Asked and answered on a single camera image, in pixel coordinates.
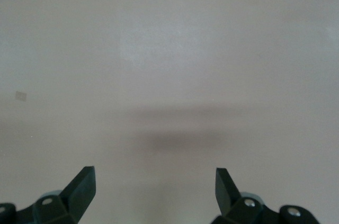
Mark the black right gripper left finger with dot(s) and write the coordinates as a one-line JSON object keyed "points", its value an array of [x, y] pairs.
{"points": [[66, 205]]}

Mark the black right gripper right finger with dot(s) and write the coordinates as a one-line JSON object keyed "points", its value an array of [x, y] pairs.
{"points": [[238, 208]]}

